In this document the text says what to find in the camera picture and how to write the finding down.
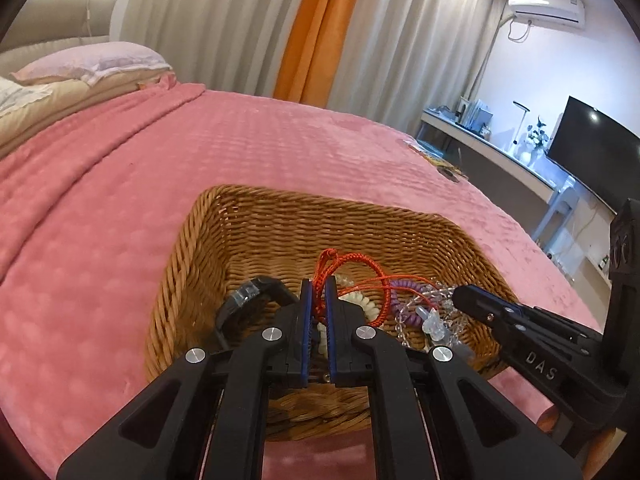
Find brown wicker basket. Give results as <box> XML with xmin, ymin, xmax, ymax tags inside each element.
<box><xmin>145</xmin><ymin>185</ymin><xmax>523</xmax><ymax>443</ymax></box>

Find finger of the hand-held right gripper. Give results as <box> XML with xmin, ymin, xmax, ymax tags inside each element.
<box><xmin>520</xmin><ymin>304</ymin><xmax>607</xmax><ymax>349</ymax></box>
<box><xmin>451</xmin><ymin>285</ymin><xmax>538</xmax><ymax>356</ymax></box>

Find black wrist watch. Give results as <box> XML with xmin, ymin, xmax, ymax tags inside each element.
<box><xmin>216</xmin><ymin>277</ymin><xmax>297</xmax><ymax>348</ymax></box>

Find white bead bracelet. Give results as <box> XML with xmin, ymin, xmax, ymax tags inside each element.
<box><xmin>312</xmin><ymin>275</ymin><xmax>382</xmax><ymax>361</ymax></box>

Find white vase with flowers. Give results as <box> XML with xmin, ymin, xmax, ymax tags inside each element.
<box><xmin>517</xmin><ymin>115</ymin><xmax>551</xmax><ymax>163</ymax></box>

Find colourful booklet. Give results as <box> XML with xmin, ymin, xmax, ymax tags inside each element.
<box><xmin>402</xmin><ymin>139</ymin><xmax>468</xmax><ymax>181</ymax></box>

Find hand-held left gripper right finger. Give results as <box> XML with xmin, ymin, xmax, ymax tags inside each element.
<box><xmin>322</xmin><ymin>276</ymin><xmax>583</xmax><ymax>480</ymax></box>

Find light blue hair clip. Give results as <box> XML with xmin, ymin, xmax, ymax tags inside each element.
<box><xmin>417</xmin><ymin>307</ymin><xmax>473</xmax><ymax>361</ymax></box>

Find lilac pillow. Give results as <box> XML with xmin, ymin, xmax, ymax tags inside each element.
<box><xmin>11</xmin><ymin>42</ymin><xmax>173</xmax><ymax>86</ymax></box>

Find white floral pillow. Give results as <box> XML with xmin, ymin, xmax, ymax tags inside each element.
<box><xmin>0</xmin><ymin>77</ymin><xmax>53</xmax><ymax>116</ymax></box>

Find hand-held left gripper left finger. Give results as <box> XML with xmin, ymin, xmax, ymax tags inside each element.
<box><xmin>56</xmin><ymin>277</ymin><xmax>318</xmax><ymax>480</ymax></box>

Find beige quilt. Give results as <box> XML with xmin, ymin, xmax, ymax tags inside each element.
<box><xmin>0</xmin><ymin>72</ymin><xmax>176</xmax><ymax>158</ymax></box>

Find clear crystal bead bracelet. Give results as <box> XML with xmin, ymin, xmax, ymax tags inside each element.
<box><xmin>395</xmin><ymin>282</ymin><xmax>471</xmax><ymax>348</ymax></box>

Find white desk lamp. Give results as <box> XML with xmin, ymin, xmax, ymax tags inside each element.
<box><xmin>509</xmin><ymin>101</ymin><xmax>532</xmax><ymax>153</ymax></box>

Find black television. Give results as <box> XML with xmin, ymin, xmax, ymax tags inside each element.
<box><xmin>546</xmin><ymin>95</ymin><xmax>640</xmax><ymax>216</ymax></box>

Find orange curtain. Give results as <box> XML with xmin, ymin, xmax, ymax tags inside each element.
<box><xmin>272</xmin><ymin>0</ymin><xmax>373</xmax><ymax>108</ymax></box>

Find white air conditioner cable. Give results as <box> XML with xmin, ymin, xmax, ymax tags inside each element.
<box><xmin>507</xmin><ymin>15</ymin><xmax>533</xmax><ymax>43</ymax></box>

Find pink fleece blanket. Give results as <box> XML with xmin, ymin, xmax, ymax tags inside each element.
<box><xmin>0</xmin><ymin>82</ymin><xmax>601</xmax><ymax>480</ymax></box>

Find beige curtain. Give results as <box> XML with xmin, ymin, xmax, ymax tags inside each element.
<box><xmin>107</xmin><ymin>0</ymin><xmax>321</xmax><ymax>101</ymax></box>
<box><xmin>325</xmin><ymin>0</ymin><xmax>506</xmax><ymax>136</ymax></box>

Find beige padded headboard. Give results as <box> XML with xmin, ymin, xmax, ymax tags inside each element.
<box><xmin>0</xmin><ymin>0</ymin><xmax>117</xmax><ymax>56</ymax></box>

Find purple coil hair tie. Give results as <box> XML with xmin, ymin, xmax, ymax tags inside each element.
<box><xmin>382</xmin><ymin>280</ymin><xmax>431</xmax><ymax>331</ymax></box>

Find red string bracelet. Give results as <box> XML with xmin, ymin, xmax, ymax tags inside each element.
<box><xmin>314</xmin><ymin>248</ymin><xmax>401</xmax><ymax>333</ymax></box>

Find light blue chair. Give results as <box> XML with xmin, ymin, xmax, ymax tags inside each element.
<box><xmin>530</xmin><ymin>175</ymin><xmax>581</xmax><ymax>261</ymax></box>

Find white desk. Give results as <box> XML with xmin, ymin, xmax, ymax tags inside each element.
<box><xmin>417</xmin><ymin>109</ymin><xmax>571</xmax><ymax>206</ymax></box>

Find white air conditioner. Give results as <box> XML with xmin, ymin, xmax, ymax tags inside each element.
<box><xmin>507</xmin><ymin>0</ymin><xmax>586</xmax><ymax>27</ymax></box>

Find upright books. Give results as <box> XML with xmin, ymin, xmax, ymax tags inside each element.
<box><xmin>455</xmin><ymin>96</ymin><xmax>493</xmax><ymax>138</ymax></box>

